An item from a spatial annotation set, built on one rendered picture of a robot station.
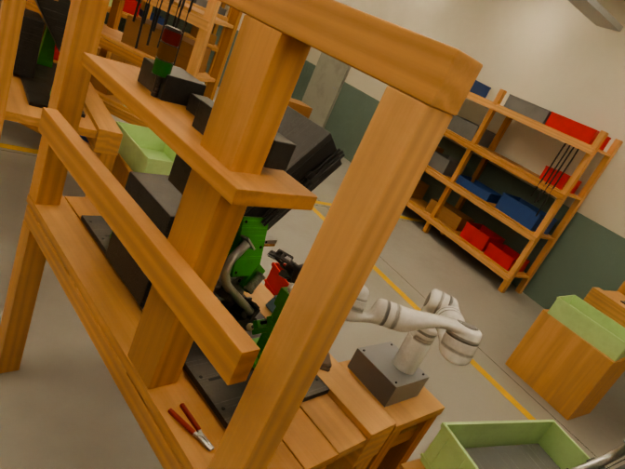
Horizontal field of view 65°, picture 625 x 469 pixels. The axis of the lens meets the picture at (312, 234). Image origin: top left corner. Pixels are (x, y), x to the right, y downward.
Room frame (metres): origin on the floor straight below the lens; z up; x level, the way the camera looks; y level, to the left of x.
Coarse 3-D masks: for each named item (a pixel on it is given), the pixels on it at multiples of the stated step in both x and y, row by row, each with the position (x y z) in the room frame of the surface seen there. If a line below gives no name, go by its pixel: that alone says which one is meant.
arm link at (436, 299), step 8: (432, 296) 1.60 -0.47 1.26; (440, 296) 1.60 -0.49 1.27; (448, 296) 1.62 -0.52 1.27; (424, 304) 1.62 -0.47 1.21; (432, 304) 1.58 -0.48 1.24; (440, 304) 1.58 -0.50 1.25; (432, 312) 1.59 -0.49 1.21; (424, 328) 1.58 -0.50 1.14; (432, 328) 1.59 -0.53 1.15; (432, 336) 1.59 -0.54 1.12
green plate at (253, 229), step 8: (248, 216) 1.52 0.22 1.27; (240, 224) 1.49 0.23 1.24; (248, 224) 1.51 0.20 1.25; (256, 224) 1.53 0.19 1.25; (240, 232) 1.48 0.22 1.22; (248, 232) 1.51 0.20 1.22; (256, 232) 1.53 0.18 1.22; (264, 232) 1.56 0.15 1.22; (240, 240) 1.48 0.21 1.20; (256, 240) 1.54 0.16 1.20; (264, 240) 1.57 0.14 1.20; (232, 248) 1.51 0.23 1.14; (248, 248) 1.51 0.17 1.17; (256, 248) 1.54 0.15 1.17; (248, 256) 1.51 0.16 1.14; (256, 256) 1.54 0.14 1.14; (240, 264) 1.48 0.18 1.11; (248, 264) 1.51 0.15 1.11; (256, 264) 1.54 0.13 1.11; (232, 272) 1.46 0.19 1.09; (240, 272) 1.49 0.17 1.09; (248, 272) 1.51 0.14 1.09
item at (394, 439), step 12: (432, 420) 1.62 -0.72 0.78; (408, 432) 1.55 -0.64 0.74; (420, 432) 1.59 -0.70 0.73; (384, 444) 1.41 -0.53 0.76; (396, 444) 1.52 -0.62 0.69; (408, 444) 1.59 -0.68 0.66; (384, 456) 1.45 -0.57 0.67; (396, 456) 1.60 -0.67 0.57; (408, 456) 1.62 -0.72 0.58; (324, 468) 1.74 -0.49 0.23; (372, 468) 1.43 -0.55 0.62; (384, 468) 1.61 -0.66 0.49; (396, 468) 1.59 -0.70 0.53
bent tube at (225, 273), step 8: (248, 240) 1.46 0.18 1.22; (240, 248) 1.45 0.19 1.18; (232, 256) 1.42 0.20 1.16; (240, 256) 1.44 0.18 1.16; (224, 264) 1.41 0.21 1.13; (232, 264) 1.41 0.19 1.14; (224, 272) 1.40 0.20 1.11; (224, 280) 1.40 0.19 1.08; (224, 288) 1.41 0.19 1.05; (232, 288) 1.42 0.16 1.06; (232, 296) 1.42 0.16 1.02; (240, 296) 1.45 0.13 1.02; (240, 304) 1.45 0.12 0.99; (248, 304) 1.48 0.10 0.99; (248, 312) 1.48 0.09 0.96
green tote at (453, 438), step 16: (448, 432) 1.34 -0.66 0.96; (464, 432) 1.43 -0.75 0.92; (480, 432) 1.48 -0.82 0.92; (496, 432) 1.53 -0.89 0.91; (512, 432) 1.58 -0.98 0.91; (528, 432) 1.63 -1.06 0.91; (544, 432) 1.69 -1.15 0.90; (560, 432) 1.66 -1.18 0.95; (432, 448) 1.36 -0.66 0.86; (448, 448) 1.32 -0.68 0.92; (464, 448) 1.46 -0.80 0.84; (544, 448) 1.67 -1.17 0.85; (560, 448) 1.63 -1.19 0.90; (576, 448) 1.60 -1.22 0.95; (432, 464) 1.33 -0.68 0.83; (448, 464) 1.29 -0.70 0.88; (464, 464) 1.26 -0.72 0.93; (560, 464) 1.60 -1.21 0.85; (576, 464) 1.57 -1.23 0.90
